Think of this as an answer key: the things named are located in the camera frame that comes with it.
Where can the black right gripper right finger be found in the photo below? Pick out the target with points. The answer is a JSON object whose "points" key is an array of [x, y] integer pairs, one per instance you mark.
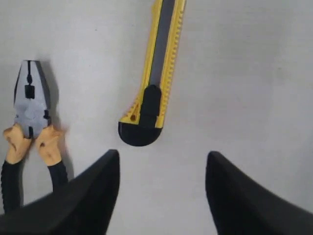
{"points": [[241, 206]]}

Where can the yellow utility knife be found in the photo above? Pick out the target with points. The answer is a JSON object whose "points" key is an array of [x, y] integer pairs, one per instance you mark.
{"points": [[142, 124]]}

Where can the orange black combination pliers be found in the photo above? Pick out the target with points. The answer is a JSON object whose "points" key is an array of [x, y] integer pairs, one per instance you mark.
{"points": [[32, 125]]}

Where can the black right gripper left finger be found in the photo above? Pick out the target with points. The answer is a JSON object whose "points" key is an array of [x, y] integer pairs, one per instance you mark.
{"points": [[84, 206]]}

